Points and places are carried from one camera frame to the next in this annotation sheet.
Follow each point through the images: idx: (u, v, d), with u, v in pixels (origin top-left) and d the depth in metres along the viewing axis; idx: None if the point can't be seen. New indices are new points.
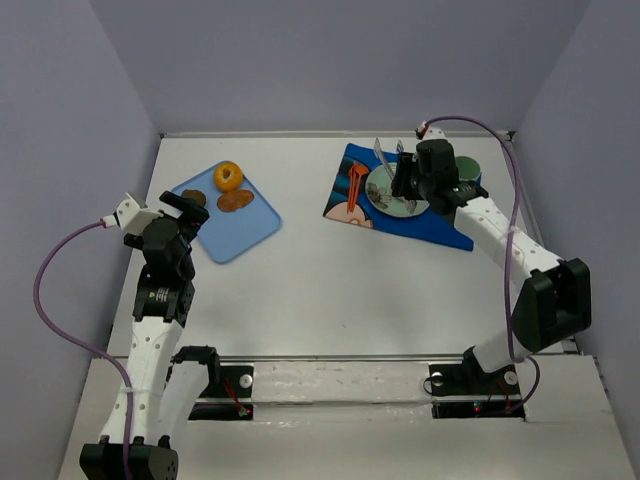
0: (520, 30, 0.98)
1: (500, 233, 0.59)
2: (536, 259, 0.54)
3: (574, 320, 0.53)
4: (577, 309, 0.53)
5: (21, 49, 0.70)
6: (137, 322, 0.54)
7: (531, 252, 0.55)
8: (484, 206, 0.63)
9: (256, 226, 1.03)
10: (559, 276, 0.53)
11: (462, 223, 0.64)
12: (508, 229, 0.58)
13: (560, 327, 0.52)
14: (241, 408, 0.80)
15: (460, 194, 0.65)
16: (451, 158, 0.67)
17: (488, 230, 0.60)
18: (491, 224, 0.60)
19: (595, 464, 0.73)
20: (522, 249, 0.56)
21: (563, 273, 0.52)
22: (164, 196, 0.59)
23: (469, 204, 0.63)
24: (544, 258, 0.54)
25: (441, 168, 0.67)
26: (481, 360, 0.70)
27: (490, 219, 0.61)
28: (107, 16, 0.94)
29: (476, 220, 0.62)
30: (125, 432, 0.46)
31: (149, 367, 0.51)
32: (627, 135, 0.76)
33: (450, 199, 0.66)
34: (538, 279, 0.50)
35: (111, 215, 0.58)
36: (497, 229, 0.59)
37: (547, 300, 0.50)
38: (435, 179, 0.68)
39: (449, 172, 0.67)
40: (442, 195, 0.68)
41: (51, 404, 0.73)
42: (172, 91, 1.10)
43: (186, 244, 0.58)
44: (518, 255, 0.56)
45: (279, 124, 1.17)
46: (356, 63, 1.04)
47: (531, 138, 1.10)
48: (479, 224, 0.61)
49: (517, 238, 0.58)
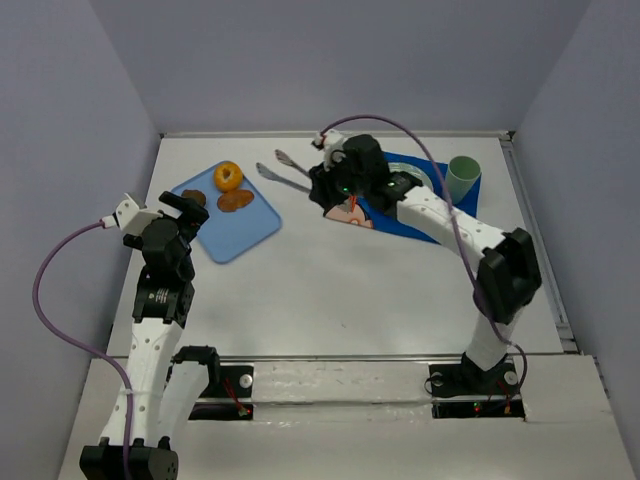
0: (521, 30, 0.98)
1: (444, 218, 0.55)
2: (484, 237, 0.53)
3: (530, 285, 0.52)
4: (528, 274, 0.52)
5: (21, 51, 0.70)
6: (137, 323, 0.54)
7: (476, 232, 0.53)
8: (421, 194, 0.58)
9: (256, 226, 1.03)
10: (507, 248, 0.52)
11: (405, 216, 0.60)
12: (449, 211, 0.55)
13: (520, 296, 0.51)
14: (241, 408, 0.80)
15: (396, 189, 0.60)
16: (381, 152, 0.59)
17: (431, 219, 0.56)
18: (433, 211, 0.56)
19: (595, 464, 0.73)
20: (467, 230, 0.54)
21: (510, 244, 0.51)
22: (164, 196, 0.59)
23: (407, 197, 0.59)
24: (490, 234, 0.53)
25: (373, 166, 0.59)
26: (475, 358, 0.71)
27: (432, 207, 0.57)
28: (107, 17, 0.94)
29: (417, 211, 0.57)
30: (125, 434, 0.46)
31: (149, 369, 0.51)
32: (628, 136, 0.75)
33: (388, 196, 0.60)
34: (490, 258, 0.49)
35: (111, 215, 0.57)
36: (439, 215, 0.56)
37: (502, 274, 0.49)
38: (367, 179, 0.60)
39: (380, 167, 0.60)
40: (379, 192, 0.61)
41: (51, 404, 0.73)
42: (172, 91, 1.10)
43: (186, 244, 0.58)
44: (466, 237, 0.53)
45: (279, 124, 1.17)
46: (357, 64, 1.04)
47: (531, 138, 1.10)
48: (421, 215, 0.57)
49: (460, 219, 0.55)
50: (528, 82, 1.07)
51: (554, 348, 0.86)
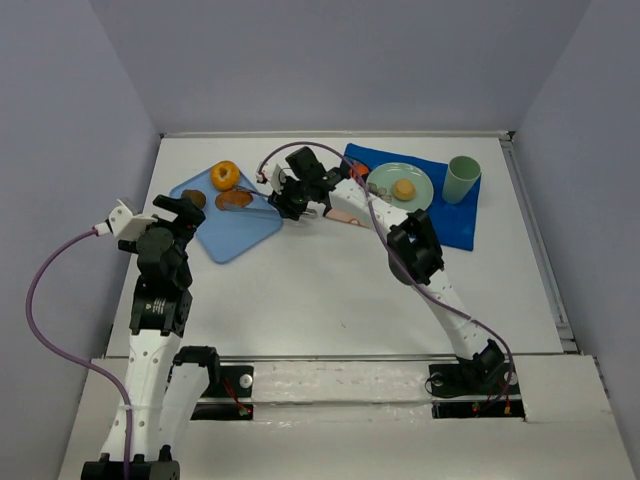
0: (523, 29, 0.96)
1: (363, 205, 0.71)
2: (392, 217, 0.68)
3: (431, 253, 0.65)
4: (429, 245, 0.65)
5: (17, 55, 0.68)
6: (134, 335, 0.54)
7: (388, 213, 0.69)
8: (348, 186, 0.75)
9: (256, 226, 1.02)
10: (411, 225, 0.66)
11: (337, 204, 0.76)
12: (367, 199, 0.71)
13: (422, 262, 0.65)
14: (241, 408, 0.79)
15: (329, 182, 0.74)
16: (312, 155, 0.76)
17: (354, 204, 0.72)
18: (356, 199, 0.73)
19: (594, 463, 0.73)
20: (381, 211, 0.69)
21: (413, 222, 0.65)
22: (158, 200, 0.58)
23: (337, 187, 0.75)
24: (398, 215, 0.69)
25: (307, 167, 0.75)
26: (455, 344, 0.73)
27: (355, 195, 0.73)
28: (104, 15, 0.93)
29: (344, 198, 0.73)
30: (125, 451, 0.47)
31: (147, 383, 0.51)
32: (628, 139, 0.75)
33: (323, 187, 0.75)
34: (395, 232, 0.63)
35: (104, 222, 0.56)
36: (360, 202, 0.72)
37: (404, 245, 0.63)
38: (306, 178, 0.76)
39: (315, 168, 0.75)
40: (316, 186, 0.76)
41: (52, 406, 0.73)
42: (170, 91, 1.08)
43: (181, 251, 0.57)
44: (380, 218, 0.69)
45: (278, 124, 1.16)
46: (357, 62, 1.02)
47: (531, 138, 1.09)
48: (348, 201, 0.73)
49: (376, 204, 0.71)
50: (530, 82, 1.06)
51: (554, 348, 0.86)
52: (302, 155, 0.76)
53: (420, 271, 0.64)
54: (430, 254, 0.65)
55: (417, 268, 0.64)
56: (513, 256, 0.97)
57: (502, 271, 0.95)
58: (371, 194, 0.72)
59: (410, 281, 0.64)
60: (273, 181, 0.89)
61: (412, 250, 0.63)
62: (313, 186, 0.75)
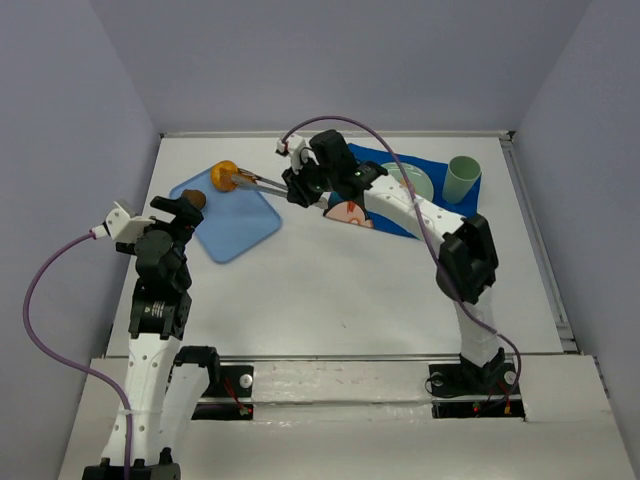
0: (525, 29, 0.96)
1: (408, 206, 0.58)
2: (444, 222, 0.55)
3: (487, 266, 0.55)
4: (486, 255, 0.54)
5: (16, 58, 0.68)
6: (134, 339, 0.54)
7: (438, 217, 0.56)
8: (387, 182, 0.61)
9: (256, 226, 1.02)
10: (465, 232, 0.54)
11: (369, 204, 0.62)
12: (413, 199, 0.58)
13: (477, 277, 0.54)
14: (241, 408, 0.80)
15: (363, 177, 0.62)
16: (343, 142, 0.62)
17: (396, 206, 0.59)
18: (397, 199, 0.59)
19: (594, 463, 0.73)
20: (430, 216, 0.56)
21: (468, 228, 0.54)
22: (155, 202, 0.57)
23: (372, 184, 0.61)
24: (451, 219, 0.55)
25: (337, 157, 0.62)
26: (473, 355, 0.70)
27: (396, 194, 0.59)
28: (103, 15, 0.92)
29: (382, 198, 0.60)
30: (125, 456, 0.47)
31: (147, 388, 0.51)
32: (630, 138, 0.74)
33: (357, 185, 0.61)
34: (450, 242, 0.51)
35: (101, 225, 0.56)
36: (403, 202, 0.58)
37: (461, 258, 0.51)
38: (333, 172, 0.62)
39: (345, 159, 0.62)
40: (345, 182, 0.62)
41: (51, 407, 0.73)
42: (169, 90, 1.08)
43: (180, 254, 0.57)
44: (428, 223, 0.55)
45: (277, 124, 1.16)
46: (357, 62, 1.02)
47: (531, 137, 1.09)
48: (386, 202, 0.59)
49: (423, 206, 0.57)
50: (530, 81, 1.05)
51: (554, 348, 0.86)
52: (331, 141, 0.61)
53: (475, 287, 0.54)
54: (487, 267, 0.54)
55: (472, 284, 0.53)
56: (514, 255, 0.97)
57: (503, 272, 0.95)
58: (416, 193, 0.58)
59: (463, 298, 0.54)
60: (294, 156, 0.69)
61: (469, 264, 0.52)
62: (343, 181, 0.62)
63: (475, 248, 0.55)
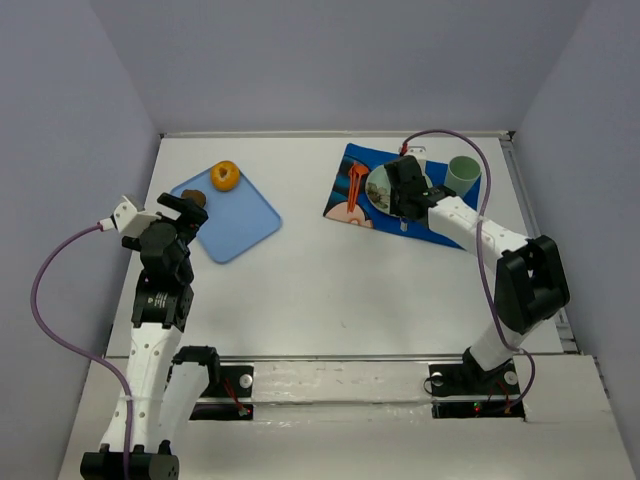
0: (522, 30, 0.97)
1: (470, 224, 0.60)
2: (506, 241, 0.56)
3: (554, 294, 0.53)
4: (553, 285, 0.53)
5: (18, 53, 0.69)
6: (136, 329, 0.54)
7: (500, 236, 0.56)
8: (454, 203, 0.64)
9: (256, 226, 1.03)
10: (531, 255, 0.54)
11: (435, 223, 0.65)
12: (477, 218, 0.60)
13: (540, 304, 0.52)
14: (241, 408, 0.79)
15: (430, 197, 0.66)
16: (417, 167, 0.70)
17: (458, 224, 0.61)
18: (461, 218, 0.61)
19: (595, 463, 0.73)
20: (491, 234, 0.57)
21: (534, 252, 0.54)
22: (161, 198, 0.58)
23: (439, 204, 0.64)
24: (514, 240, 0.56)
25: (408, 178, 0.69)
26: (479, 357, 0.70)
27: (460, 213, 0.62)
28: (106, 16, 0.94)
29: (446, 216, 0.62)
30: (125, 440, 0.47)
31: (148, 375, 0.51)
32: (629, 137, 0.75)
33: (422, 203, 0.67)
34: (509, 259, 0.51)
35: (109, 218, 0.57)
36: (466, 221, 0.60)
37: (521, 277, 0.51)
38: (403, 190, 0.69)
39: (416, 181, 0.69)
40: (414, 201, 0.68)
41: (51, 405, 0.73)
42: (170, 91, 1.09)
43: (185, 247, 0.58)
44: (488, 241, 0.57)
45: (279, 124, 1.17)
46: (357, 63, 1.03)
47: (531, 138, 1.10)
48: (449, 220, 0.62)
49: (486, 226, 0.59)
50: (529, 82, 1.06)
51: (553, 348, 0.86)
52: (406, 163, 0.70)
53: (537, 312, 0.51)
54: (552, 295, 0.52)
55: (533, 308, 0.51)
56: None
57: None
58: (482, 214, 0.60)
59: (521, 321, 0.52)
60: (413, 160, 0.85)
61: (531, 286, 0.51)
62: (410, 199, 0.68)
63: (541, 275, 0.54)
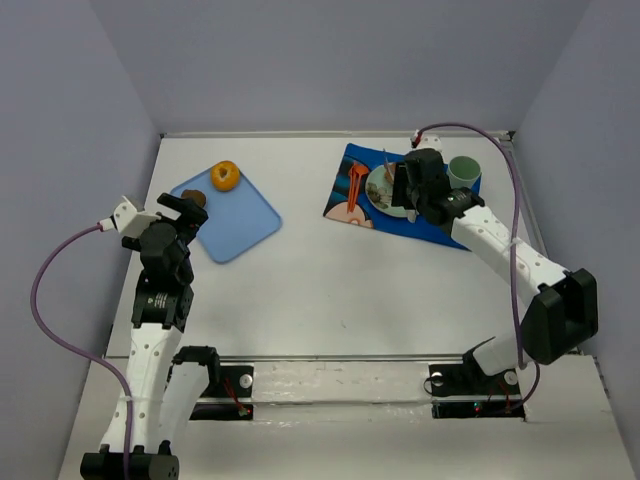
0: (522, 30, 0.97)
1: (503, 246, 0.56)
2: (542, 273, 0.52)
3: (583, 328, 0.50)
4: (584, 318, 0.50)
5: (18, 53, 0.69)
6: (135, 329, 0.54)
7: (536, 266, 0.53)
8: (483, 216, 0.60)
9: (257, 226, 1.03)
10: (564, 287, 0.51)
11: (461, 235, 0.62)
12: (511, 241, 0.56)
13: (569, 337, 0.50)
14: (241, 408, 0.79)
15: (456, 203, 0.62)
16: (440, 165, 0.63)
17: (489, 242, 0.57)
18: (492, 235, 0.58)
19: (595, 463, 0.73)
20: (526, 262, 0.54)
21: (568, 284, 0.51)
22: (162, 198, 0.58)
23: (467, 214, 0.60)
24: (550, 272, 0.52)
25: (432, 178, 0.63)
26: (481, 361, 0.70)
27: (490, 230, 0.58)
28: (106, 17, 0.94)
29: (475, 231, 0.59)
30: (125, 441, 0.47)
31: (148, 376, 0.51)
32: (629, 137, 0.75)
33: (447, 210, 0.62)
34: (546, 294, 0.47)
35: (109, 218, 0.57)
36: (498, 241, 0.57)
37: (557, 314, 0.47)
38: (425, 190, 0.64)
39: (440, 181, 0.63)
40: (436, 205, 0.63)
41: (52, 405, 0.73)
42: (170, 91, 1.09)
43: (185, 248, 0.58)
44: (523, 270, 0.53)
45: (279, 124, 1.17)
46: (356, 63, 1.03)
47: (531, 139, 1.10)
48: (478, 236, 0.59)
49: (520, 250, 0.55)
50: (529, 82, 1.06)
51: None
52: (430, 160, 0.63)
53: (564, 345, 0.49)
54: (581, 329, 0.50)
55: (561, 342, 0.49)
56: None
57: None
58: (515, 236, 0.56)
59: (547, 353, 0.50)
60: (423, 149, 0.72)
61: (563, 321, 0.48)
62: (434, 204, 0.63)
63: (572, 306, 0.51)
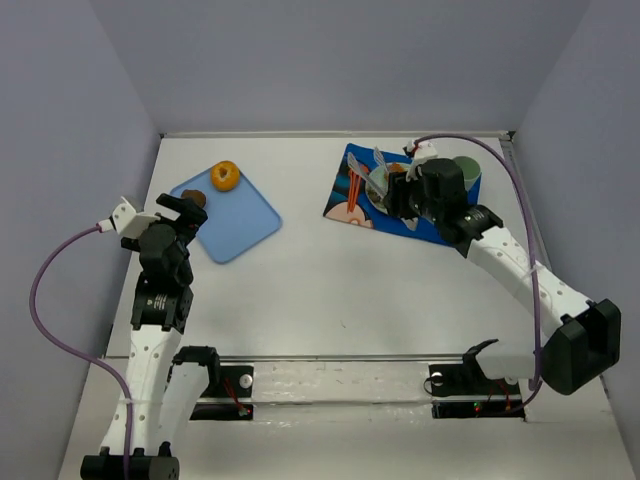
0: (522, 29, 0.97)
1: (523, 272, 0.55)
2: (565, 302, 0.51)
3: (604, 360, 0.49)
4: (606, 350, 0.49)
5: (17, 53, 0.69)
6: (135, 330, 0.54)
7: (558, 294, 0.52)
8: (502, 238, 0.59)
9: (257, 226, 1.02)
10: (586, 316, 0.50)
11: (478, 257, 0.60)
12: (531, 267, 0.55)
13: (591, 368, 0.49)
14: (241, 408, 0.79)
15: (473, 224, 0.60)
16: (461, 183, 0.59)
17: (509, 267, 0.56)
18: (512, 259, 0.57)
19: (595, 464, 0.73)
20: (548, 290, 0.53)
21: (591, 314, 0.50)
22: (162, 199, 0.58)
23: (485, 236, 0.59)
24: (573, 300, 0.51)
25: (450, 195, 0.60)
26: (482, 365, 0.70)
27: (511, 254, 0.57)
28: (105, 16, 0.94)
29: (494, 255, 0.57)
30: (125, 443, 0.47)
31: (148, 378, 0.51)
32: (629, 137, 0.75)
33: (464, 230, 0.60)
34: (570, 326, 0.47)
35: (108, 219, 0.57)
36: (519, 267, 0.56)
37: (580, 346, 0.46)
38: (443, 207, 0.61)
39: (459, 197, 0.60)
40: (453, 224, 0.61)
41: (51, 406, 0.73)
42: (170, 91, 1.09)
43: (185, 249, 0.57)
44: (546, 298, 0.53)
45: (279, 124, 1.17)
46: (356, 63, 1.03)
47: (531, 139, 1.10)
48: (497, 259, 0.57)
49: (542, 277, 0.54)
50: (529, 82, 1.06)
51: None
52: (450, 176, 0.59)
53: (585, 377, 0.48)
54: (603, 361, 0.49)
55: (583, 374, 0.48)
56: None
57: None
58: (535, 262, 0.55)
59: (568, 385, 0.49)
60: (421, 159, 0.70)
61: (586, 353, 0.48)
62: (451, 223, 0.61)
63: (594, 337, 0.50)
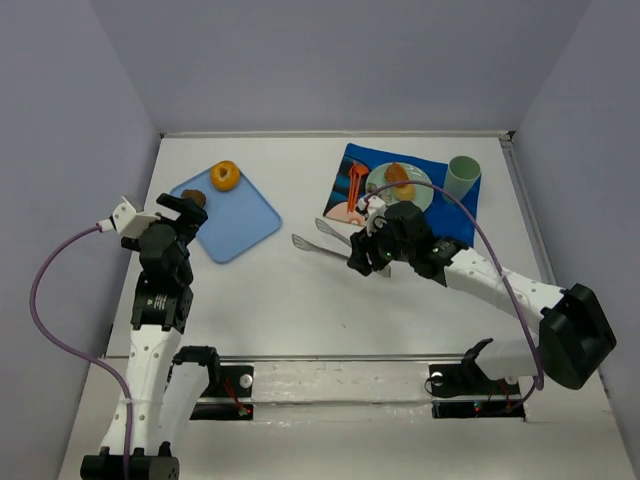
0: (522, 29, 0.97)
1: (496, 281, 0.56)
2: (539, 297, 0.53)
3: (600, 343, 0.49)
4: (599, 333, 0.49)
5: (17, 53, 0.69)
6: (135, 330, 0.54)
7: (532, 292, 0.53)
8: (470, 258, 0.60)
9: (256, 226, 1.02)
10: (567, 306, 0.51)
11: (453, 281, 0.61)
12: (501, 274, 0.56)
13: (591, 356, 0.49)
14: (241, 408, 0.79)
15: (442, 254, 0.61)
16: (423, 219, 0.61)
17: (482, 282, 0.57)
18: (483, 274, 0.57)
19: (595, 463, 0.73)
20: (523, 291, 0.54)
21: (570, 302, 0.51)
22: (162, 198, 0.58)
23: (454, 261, 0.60)
24: (548, 293, 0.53)
25: (415, 232, 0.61)
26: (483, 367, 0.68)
27: (480, 270, 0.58)
28: (105, 16, 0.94)
29: (466, 275, 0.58)
30: (125, 443, 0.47)
31: (148, 377, 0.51)
32: (629, 136, 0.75)
33: (436, 263, 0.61)
34: (552, 319, 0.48)
35: (108, 219, 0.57)
36: (490, 278, 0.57)
37: (569, 335, 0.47)
38: (412, 244, 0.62)
39: (424, 233, 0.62)
40: (425, 260, 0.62)
41: (51, 406, 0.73)
42: (170, 90, 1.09)
43: (185, 249, 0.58)
44: (522, 298, 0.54)
45: (279, 124, 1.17)
46: (356, 62, 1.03)
47: (531, 138, 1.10)
48: (470, 278, 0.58)
49: (514, 281, 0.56)
50: (529, 82, 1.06)
51: None
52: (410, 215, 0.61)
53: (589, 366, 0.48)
54: (600, 344, 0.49)
55: (586, 363, 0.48)
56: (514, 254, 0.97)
57: None
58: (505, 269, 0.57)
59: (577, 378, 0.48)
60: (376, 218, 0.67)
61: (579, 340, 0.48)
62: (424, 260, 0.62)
63: (582, 325, 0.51)
